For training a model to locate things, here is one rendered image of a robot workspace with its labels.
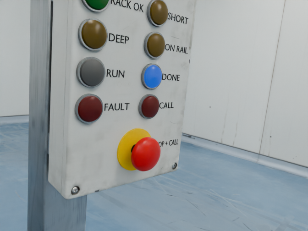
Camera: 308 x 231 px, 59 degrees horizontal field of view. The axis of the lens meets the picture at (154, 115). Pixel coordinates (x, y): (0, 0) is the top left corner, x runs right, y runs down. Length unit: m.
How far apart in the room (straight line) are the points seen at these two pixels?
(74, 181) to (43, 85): 0.11
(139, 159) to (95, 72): 0.10
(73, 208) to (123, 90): 0.17
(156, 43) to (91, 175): 0.16
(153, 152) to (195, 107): 3.38
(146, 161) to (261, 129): 3.05
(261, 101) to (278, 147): 0.54
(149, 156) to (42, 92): 0.14
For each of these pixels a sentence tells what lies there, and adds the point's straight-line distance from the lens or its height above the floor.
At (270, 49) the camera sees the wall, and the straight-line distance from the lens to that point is 3.31.
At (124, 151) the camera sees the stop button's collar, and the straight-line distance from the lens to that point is 0.32.
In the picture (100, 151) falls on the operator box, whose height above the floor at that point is 0.86.
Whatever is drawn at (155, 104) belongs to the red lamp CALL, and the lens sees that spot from 0.32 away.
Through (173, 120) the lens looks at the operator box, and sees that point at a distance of 0.36.
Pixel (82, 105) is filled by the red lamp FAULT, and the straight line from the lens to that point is 0.27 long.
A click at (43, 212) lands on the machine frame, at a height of 0.77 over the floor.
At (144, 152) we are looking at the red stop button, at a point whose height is 0.86.
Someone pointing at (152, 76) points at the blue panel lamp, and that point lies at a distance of 0.32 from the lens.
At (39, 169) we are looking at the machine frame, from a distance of 0.36.
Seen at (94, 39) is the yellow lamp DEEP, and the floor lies 0.98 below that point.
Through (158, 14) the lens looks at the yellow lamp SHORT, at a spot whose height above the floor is 1.02.
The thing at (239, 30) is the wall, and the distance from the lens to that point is 3.48.
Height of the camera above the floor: 0.96
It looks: 10 degrees down
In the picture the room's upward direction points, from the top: 5 degrees clockwise
